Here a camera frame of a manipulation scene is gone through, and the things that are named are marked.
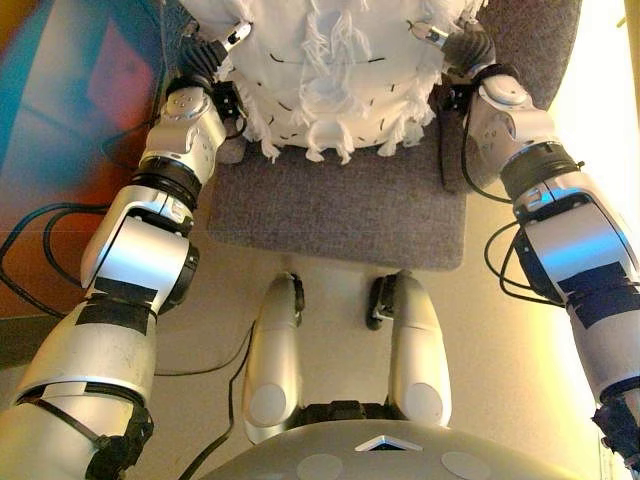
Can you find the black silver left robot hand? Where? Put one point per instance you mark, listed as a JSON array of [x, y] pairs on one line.
[[202, 60]]

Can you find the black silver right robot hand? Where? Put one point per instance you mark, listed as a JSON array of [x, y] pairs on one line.
[[470, 50]]

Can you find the white fringed cushion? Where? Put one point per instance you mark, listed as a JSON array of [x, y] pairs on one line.
[[325, 65]]

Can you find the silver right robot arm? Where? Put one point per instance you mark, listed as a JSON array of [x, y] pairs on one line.
[[575, 240]]

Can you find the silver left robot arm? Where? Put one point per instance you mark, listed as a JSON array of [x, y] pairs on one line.
[[130, 260]]

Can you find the glossy brown wooden cabinet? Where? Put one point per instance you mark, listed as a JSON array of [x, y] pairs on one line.
[[60, 100]]

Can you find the grey fabric armchair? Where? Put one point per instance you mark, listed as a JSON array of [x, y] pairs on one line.
[[340, 210]]

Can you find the silver right robot leg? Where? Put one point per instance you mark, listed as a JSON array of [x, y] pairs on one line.
[[417, 350]]

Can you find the silver robot leg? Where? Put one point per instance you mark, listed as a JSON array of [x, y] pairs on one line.
[[272, 360], [417, 350]]

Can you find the silver left robot leg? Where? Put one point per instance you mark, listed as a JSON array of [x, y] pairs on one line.
[[272, 360]]

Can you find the silver robot torso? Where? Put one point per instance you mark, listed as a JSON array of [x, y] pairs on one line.
[[350, 455]]

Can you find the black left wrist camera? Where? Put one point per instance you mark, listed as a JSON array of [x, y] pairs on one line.
[[229, 100]]

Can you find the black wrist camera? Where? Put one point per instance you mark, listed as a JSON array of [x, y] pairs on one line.
[[229, 100], [450, 97]]

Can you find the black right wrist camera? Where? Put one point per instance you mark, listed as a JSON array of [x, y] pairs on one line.
[[450, 97]]

